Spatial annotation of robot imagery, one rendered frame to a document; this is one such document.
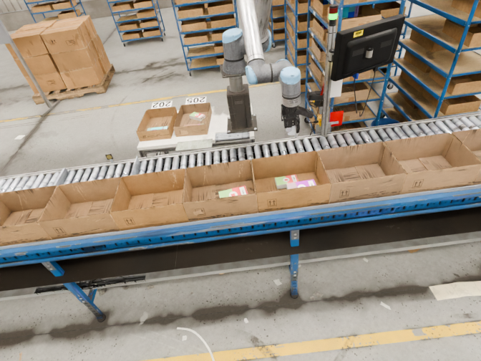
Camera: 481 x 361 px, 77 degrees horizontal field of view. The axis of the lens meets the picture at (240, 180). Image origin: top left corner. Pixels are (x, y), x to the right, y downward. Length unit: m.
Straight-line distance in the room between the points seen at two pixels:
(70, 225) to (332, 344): 1.75
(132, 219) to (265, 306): 1.18
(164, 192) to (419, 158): 1.59
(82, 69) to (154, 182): 4.29
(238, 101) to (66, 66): 4.08
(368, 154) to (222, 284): 1.44
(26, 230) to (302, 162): 1.59
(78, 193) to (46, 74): 4.36
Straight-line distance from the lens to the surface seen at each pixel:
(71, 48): 5.95
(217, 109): 3.00
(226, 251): 1.91
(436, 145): 2.18
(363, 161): 2.02
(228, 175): 1.87
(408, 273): 2.68
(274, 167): 1.86
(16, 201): 2.35
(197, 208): 1.65
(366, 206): 1.75
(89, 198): 2.14
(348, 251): 2.33
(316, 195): 1.68
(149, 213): 1.71
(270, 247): 1.89
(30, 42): 6.19
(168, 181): 1.92
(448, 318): 2.60
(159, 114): 3.06
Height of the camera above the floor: 2.17
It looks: 42 degrees down
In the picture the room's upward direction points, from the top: 9 degrees counter-clockwise
